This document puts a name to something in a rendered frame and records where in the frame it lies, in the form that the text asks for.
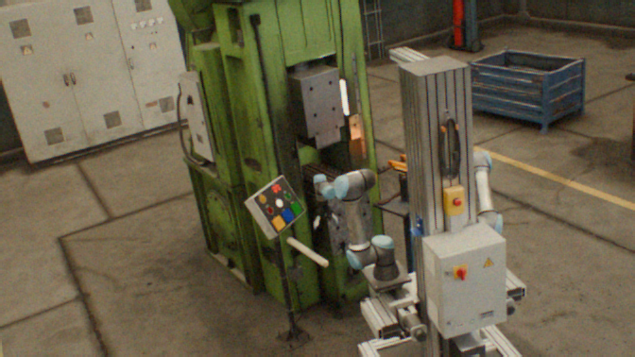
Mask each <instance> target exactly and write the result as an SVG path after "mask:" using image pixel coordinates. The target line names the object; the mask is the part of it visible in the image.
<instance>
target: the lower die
mask: <svg viewBox="0 0 635 357"><path fill-rule="evenodd" d="M307 164H308V163H307ZM307 164H305V165H307ZM305 165H302V166H301V172H303V174H304V176H303V178H304V180H303V182H304V184H305V185H306V181H307V185H308V186H309V180H310V186H311V189H313V185H314V181H313V185H312V179H311V178H313V179H314V176H318V174H320V173H319V172H316V171H314V170H312V169H309V168H307V167H305ZM308 165H310V166H312V167H314V168H317V169H319V170H321V171H323V172H325V173H327V174H329V176H333V177H335V178H338V177H340V174H337V173H336V172H334V171H332V170H329V169H327V170H326V168H324V167H322V166H319V165H318V164H314V163H310V164H308ZM305 174H306V176H305ZM307 176H309V177H310V179H309V177H307ZM306 177H307V178H306ZM305 178H306V181H305Z"/></svg>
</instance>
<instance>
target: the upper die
mask: <svg viewBox="0 0 635 357"><path fill-rule="evenodd" d="M297 140H298V142H300V143H304V144H306V145H310V146H312V148H314V149H321V148H323V146H325V145H329V144H333V143H336V142H338V141H341V140H340V131H339V127H337V128H335V129H332V130H329V131H326V132H323V134H320V135H316V136H315V137H312V138H306V137H304V136H300V135H299V134H297Z"/></svg>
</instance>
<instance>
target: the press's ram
mask: <svg viewBox="0 0 635 357"><path fill-rule="evenodd" d="M286 68H287V67H286ZM286 68H284V69H285V71H286V75H287V83H289V89H290V95H291V102H292V109H293V114H294V121H295V128H296V134H299V135H300V136H304V137H306V138H312V137H315V136H316V135H320V134H323V132H326V131H329V130H332V129H335V128H339V127H342V126H344V116H343V109H342V100H341V92H340V84H339V75H338V69H337V68H334V67H329V66H325V65H320V64H315V63H311V61H308V69H306V70H301V71H297V72H290V71H287V69H286Z"/></svg>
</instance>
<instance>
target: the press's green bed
mask: <svg viewBox="0 0 635 357"><path fill-rule="evenodd" d="M313 247H314V252H315V253H316V254H318V255H319V256H321V257H322V258H324V260H326V261H327V262H328V265H327V266H326V267H324V266H322V265H321V264H319V263H316V265H317V271H318V277H319V284H320V291H321V295H322V296H323V297H324V298H326V299H328V300H329V301H330V303H333V304H334V306H336V307H337V308H338V309H342V308H344V307H347V306H349V305H351V304H353V303H354V302H355V301H356V300H358V299H361V298H363V297H365V296H367V295H369V283H368V281H367V279H366V278H365V276H364V274H363V272H362V269H364V268H365V267H364V268H361V269H354V268H353V267H352V266H351V264H350V262H349V260H348V257H347V251H348V250H349V249H348V250H346V251H344V250H343V251H342V252H341V253H339V254H337V255H335V256H332V255H329V254H328V253H326V252H325V251H323V250H322V249H320V248H319V247H317V246H314V244H313Z"/></svg>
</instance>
